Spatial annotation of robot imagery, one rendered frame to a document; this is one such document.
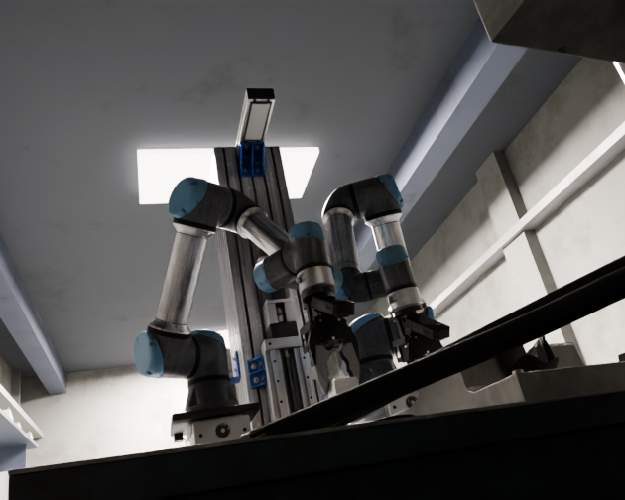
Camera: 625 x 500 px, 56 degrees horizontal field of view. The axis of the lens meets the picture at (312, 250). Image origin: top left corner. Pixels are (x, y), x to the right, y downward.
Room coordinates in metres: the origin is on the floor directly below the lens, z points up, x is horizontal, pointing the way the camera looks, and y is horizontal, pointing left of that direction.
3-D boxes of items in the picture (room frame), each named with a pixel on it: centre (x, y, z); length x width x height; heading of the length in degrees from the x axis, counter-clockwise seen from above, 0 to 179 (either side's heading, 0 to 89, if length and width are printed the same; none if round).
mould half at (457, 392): (1.13, -0.26, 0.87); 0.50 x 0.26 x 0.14; 25
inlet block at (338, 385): (1.17, 0.02, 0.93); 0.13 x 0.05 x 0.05; 25
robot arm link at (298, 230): (1.15, 0.01, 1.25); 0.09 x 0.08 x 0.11; 49
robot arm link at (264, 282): (1.23, 0.07, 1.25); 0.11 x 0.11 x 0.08; 49
